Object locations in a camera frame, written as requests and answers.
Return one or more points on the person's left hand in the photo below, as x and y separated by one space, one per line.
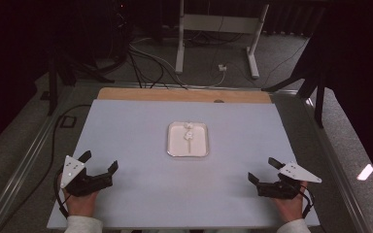
81 204

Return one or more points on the white marshmallow piece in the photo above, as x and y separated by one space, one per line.
188 125
188 135

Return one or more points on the person's right hand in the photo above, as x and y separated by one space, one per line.
289 208

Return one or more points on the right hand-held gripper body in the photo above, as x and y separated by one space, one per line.
278 189

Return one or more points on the white metal stand frame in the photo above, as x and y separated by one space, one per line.
217 23

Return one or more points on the black tripod stand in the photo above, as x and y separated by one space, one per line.
319 97
53 84

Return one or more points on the light blue table mat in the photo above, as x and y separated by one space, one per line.
142 194

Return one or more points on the black square floor socket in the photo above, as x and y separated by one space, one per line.
68 121

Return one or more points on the metal floor rail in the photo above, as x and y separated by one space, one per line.
333 168
19 168

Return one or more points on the white square tray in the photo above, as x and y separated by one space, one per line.
178 144

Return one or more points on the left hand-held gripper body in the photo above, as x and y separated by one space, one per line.
87 184

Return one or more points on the thin wooden skewer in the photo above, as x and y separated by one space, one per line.
189 147

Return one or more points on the white plug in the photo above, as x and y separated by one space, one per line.
222 67

